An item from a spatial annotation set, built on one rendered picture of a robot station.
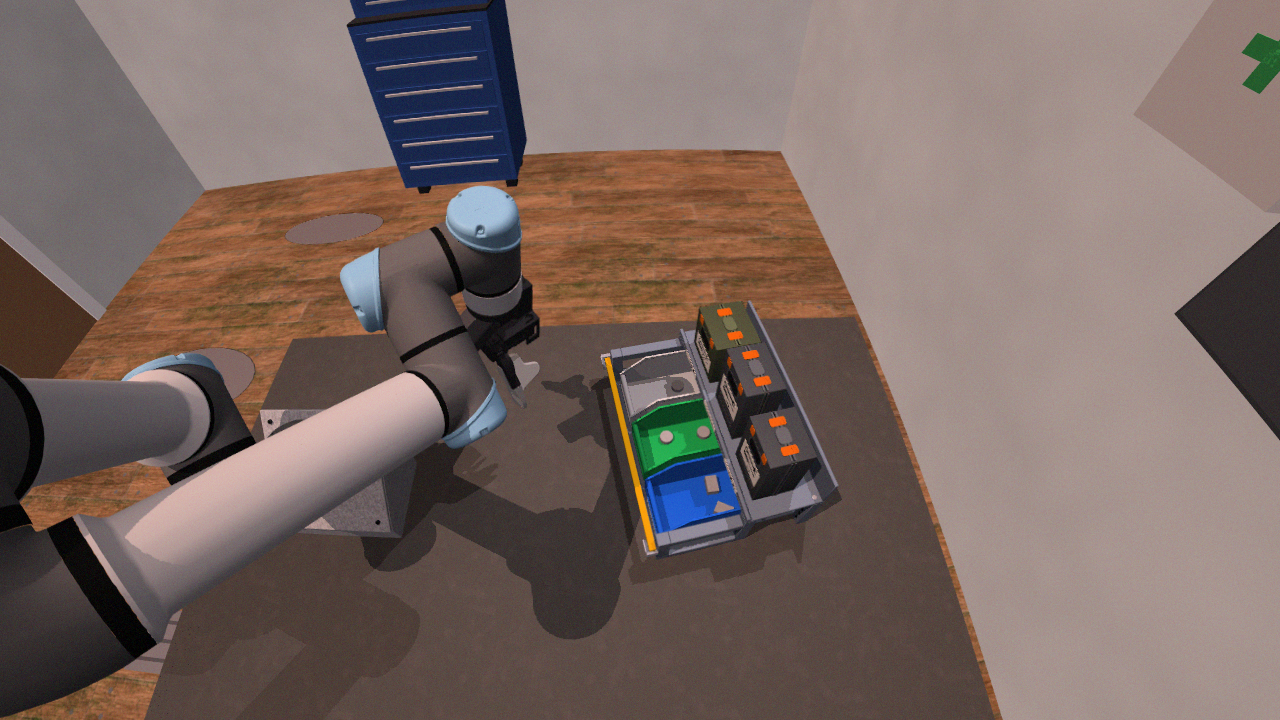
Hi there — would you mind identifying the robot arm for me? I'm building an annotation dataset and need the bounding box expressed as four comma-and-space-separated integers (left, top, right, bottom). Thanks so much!
0, 186, 522, 717

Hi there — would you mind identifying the grey metal shelf rack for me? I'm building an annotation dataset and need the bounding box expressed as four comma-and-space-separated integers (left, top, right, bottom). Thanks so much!
602, 301, 838, 560

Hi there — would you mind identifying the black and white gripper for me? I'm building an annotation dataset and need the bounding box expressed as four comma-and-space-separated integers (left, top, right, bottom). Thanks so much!
466, 275, 540, 409

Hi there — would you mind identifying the yellow bar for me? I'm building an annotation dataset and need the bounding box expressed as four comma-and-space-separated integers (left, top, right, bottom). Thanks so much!
605, 357, 657, 552

